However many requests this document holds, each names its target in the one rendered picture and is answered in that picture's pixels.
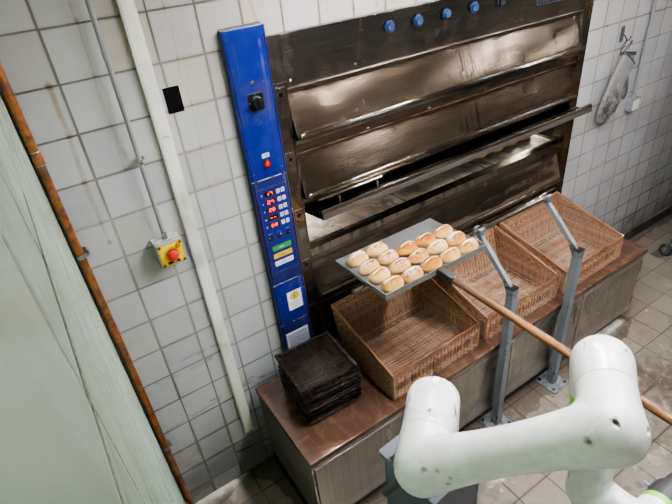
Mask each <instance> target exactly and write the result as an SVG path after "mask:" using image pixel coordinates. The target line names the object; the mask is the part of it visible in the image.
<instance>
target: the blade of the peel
mask: <svg viewBox="0 0 672 504"><path fill-rule="evenodd" d="M441 225H443V224H441V223H439V222H437V221H434V220H432V219H431V218H429V219H427V220H425V221H422V222H420V223H418V224H416V225H413V226H411V227H409V228H407V229H404V230H402V231H400V232H398V233H395V234H393V235H391V236H389V237H387V238H384V239H382V240H380V241H378V242H382V243H385V244H386V245H387V247H388V250H389V249H393V250H395V251H397V248H398V247H399V245H400V244H402V243H403V242H405V241H414V242H415V240H416V238H417V237H418V236H419V235H420V234H422V233H425V232H430V233H432V234H433V235H434V232H435V230H436V229H437V228H438V227H439V226H441ZM473 239H475V238H473ZM475 240H477V239H475ZM477 242H478V245H479V246H478V248H477V249H475V250H473V251H471V252H469V253H467V254H461V256H460V257H459V258H457V259H455V260H453V261H451V262H449V263H447V264H445V263H442V266H443V267H445V268H446V269H449V268H451V267H453V266H455V265H457V264H459V263H461V262H463V261H465V260H467V259H469V258H471V257H473V256H475V255H477V254H478V253H480V252H482V251H484V250H486V249H487V244H486V243H483V242H481V241H479V240H477ZM371 245H372V244H371ZM371 245H369V246H366V247H364V248H362V249H360V250H357V251H364V252H366V253H367V249H368V248H369V247H370V246H371ZM357 251H355V252H357ZM355 252H353V253H355ZM353 253H351V254H348V255H346V256H344V257H342V258H339V259H337V260H335V261H336V262H337V263H339V264H340V265H341V266H342V267H344V268H345V269H346V270H347V271H349V272H350V273H351V274H352V275H354V276H355V277H356V278H358V279H359V280H360V281H361V282H363V283H364V284H365V285H366V286H368V287H369V288H370V289H371V290H373V291H374V292H375V293H376V294H378V295H379V296H380V297H382V298H383V299H384V300H385V301H387V300H389V299H391V298H393V297H394V296H396V295H398V294H400V293H402V292H404V291H406V290H408V289H410V288H412V287H414V286H416V285H418V284H420V283H422V282H424V281H426V280H428V279H430V278H432V277H434V276H435V275H436V269H435V270H433V271H431V272H428V273H427V272H424V274H423V276H422V277H420V278H418V279H416V280H414V281H412V282H410V283H405V282H404V284H403V286H402V287H400V288H398V289H396V290H394V291H392V292H390V293H384V292H383V291H382V289H381V285H382V283H381V284H372V283H371V282H370V281H369V277H370V275H366V276H363V275H360V274H359V272H358V268H359V267H355V268H352V267H349V265H348V263H347V262H348V259H349V257H350V256H351V255H352V254H353ZM383 267H387V268H388V269H389V268H390V265H388V266H383ZM389 271H390V269H389ZM393 275H398V276H400V277H401V275H402V273H400V274H393V273H391V271H390V276H393Z"/></svg>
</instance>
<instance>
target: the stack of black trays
mask: <svg viewBox="0 0 672 504"><path fill-rule="evenodd" d="M274 357H275V359H276V360H277V362H278V364H279V365H278V366H277V367H278V368H279V370H278V372H279V375H280V376H281V377H280V378H281V381H282V383H283V384H282V386H283V388H284V389H285V390H286V392H287V393H288V395H289V396H290V398H291V399H292V401H293V402H294V404H295V405H296V407H297V408H298V410H299V411H300V413H301V414H302V416H303V417H304V419H305V420H306V422H307V423H308V425H312V424H314V423H316V422H318V421H320V420H322V419H323V418H325V417H327V416H329V415H331V414H333V413H335V412H336V411H338V410H340V409H342V408H344V407H346V406H347V405H349V404H351V403H353V402H355V401H357V400H359V399H360V398H361V397H362V395H361V394H362V393H361V390H362V388H361V385H360V383H361V381H360V379H361V377H360V376H362V375H361V374H360V373H359V372H361V370H360V369H359V368H360V366H359V365H358V364H357V363H356V362H355V361H354V359H353V358H352V357H351V356H350V355H349V354H348V353H347V352H346V350H345V349H344V348H343V347H342V346H341V345H340V344H339V343H338V342H337V340H336V339H335V338H334V337H333V336H332V335H331V334H330V333H329V331H326V332H324V333H321V334H319V335H317V336H315V337H313V338H311V339H309V340H306V341H304V342H302V343H300V344H298V345H296V346H294V347H291V348H289V349H287V350H285V351H283V352H281V353H279V354H276V355H274Z"/></svg>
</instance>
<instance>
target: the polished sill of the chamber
mask: <svg viewBox="0 0 672 504"><path fill-rule="evenodd" d="M562 146H563V141H562V140H559V139H556V138H555V139H552V140H550V141H547V142H545V143H543V144H540V145H538V146H536V147H533V148H531V149H529V150H526V151H524V152H521V153H519V154H517V155H514V156H512V157H510V158H507V159H505V160H503V161H500V162H498V163H496V164H493V165H491V166H488V167H486V168H484V169H481V170H479V171H477V172H474V173H472V174H470V175H467V176H465V177H462V178H460V179H458V180H455V181H453V182H451V183H448V184H446V185H444V186H441V187H439V188H436V189H434V190H432V191H429V192H427V193H425V194H422V195H420V196H418V197H415V198H413V199H410V200H408V201H406V202H403V203H401V204H399V205H396V206H394V207H392V208H389V209H387V210H384V211H382V212H380V213H377V214H375V215H373V216H370V217H368V218H366V219H363V220H361V221H358V222H356V223H354V224H351V225H349V226H347V227H344V228H342V229H340V230H337V231H335V232H332V233H330V234H328V235H325V236H323V237H321V238H318V239H316V240H314V241H311V242H310V249H311V256H314V255H316V254H319V253H321V252H323V251H325V250H328V249H330V248H332V247H335V246H337V245H339V244H341V243H344V242H346V241H348V240H351V239H353V238H355V237H357V236H360V235H362V234H364V233H367V232H369V231H371V230H373V229H376V228H378V227H380V226H383V225H385V224H387V223H389V222H392V221H394V220H396V219H399V218H401V217H403V216H405V215H408V214H410V213H412V212H415V211H417V210H419V209H421V208H424V207H426V206H428V205H430V204H433V203H435V202H437V201H440V200H442V199H444V198H446V197H449V196H451V195H453V194H456V193H458V192H460V191H462V190H465V189H467V188H469V187H472V186H474V185H476V184H478V183H481V182H483V181H485V180H488V179H490V178H492V177H494V176H497V175H499V174H501V173H504V172H506V171H508V170H510V169H513V168H515V167H517V166H520V165H522V164H524V163H526V162H529V161H531V160H533V159H535V158H538V157H540V156H542V155H545V154H547V153H549V152H551V151H554V150H556V149H558V148H561V147H562Z"/></svg>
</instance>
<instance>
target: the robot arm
mask: <svg viewBox="0 0 672 504"><path fill-rule="evenodd" d="M569 400H570V406H568V407H565V408H562V409H559V410H556V411H553V412H549V413H546V414H543V415H539V416H536V417H532V418H529V419H525V420H521V421H517V422H513V423H509V424H504V425H499V426H495V427H489V428H484V429H478V430H472V431H465V432H459V417H460V396H459V393H458V391H457V389H456V388H455V386H454V385H453V384H452V383H450V382H449V381H447V380H445V379H443V378H440V377H435V376H429V377H424V378H421V379H419V380H417V381H415V382H414V383H413V384H412V385H411V387H410V388H409V390H408V393H407V399H406V406H405V412H404V417H403V422H402V426H401V431H400V435H399V439H398V443H397V447H396V452H395V454H393V455H392V456H391V457H390V458H391V461H392V462H393V468H392V470H393V471H394V474H395V478H394V479H393V480H392V481H391V482H389V483H388V484H387V485H386V486H385V487H383V488H382V489H381V492H382V494H383V496H385V497H388V496H389V495H390V494H391V493H392V492H394V491H395V490H396V489H397V488H398V487H399V486H401V487H402V488H403V489H404V490H405V491H406V492H407V493H409V494H410V495H412V496H415V497H418V498H431V497H434V496H437V495H440V494H443V493H446V492H449V491H452V490H455V489H459V488H462V487H466V486H470V485H474V484H478V483H482V482H486V481H491V480H496V479H501V478H507V477H513V476H519V475H526V474H534V473H543V472H554V471H567V470H568V473H567V477H566V480H565V490H566V494H567V496H568V498H569V500H570V501H571V502H572V504H672V473H669V474H668V475H667V476H666V477H665V478H659V479H657V480H653V482H652V483H649V482H648V481H646V480H644V481H643V483H644V484H645V485H646V486H647V487H648V488H647V489H646V490H645V491H644V492H643V493H642V494H641V495H640V496H639V497H638V498H635V497H634V496H632V495H631V494H629V493H628V492H626V491H625V490H623V489H622V488H621V487H619V486H618V485H617V484H616V483H614V482H613V476H614V469H626V468H630V467H632V466H635V465H636V464H638V463H639V462H641V461H642V460H643V459H644V458H645V456H646V455H647V453H648V452H649V449H650V446H651V430H650V427H649V424H648V421H647V418H646V415H645V412H644V409H643V405H642V402H641V398H640V393H639V389H638V379H637V367H636V361H635V358H634V355H633V353H632V352H631V350H630V349H629V348H628V347H627V346H626V345H625V344H624V343H623V342H622V341H620V340H618V339H616V338H614V337H612V336H608V335H591V336H588V337H585V338H583V339H582V340H580V341H579V342H578V343H577V344H576V345H575V346H574V348H573V349H572V351H571V354H570V359H569Z"/></svg>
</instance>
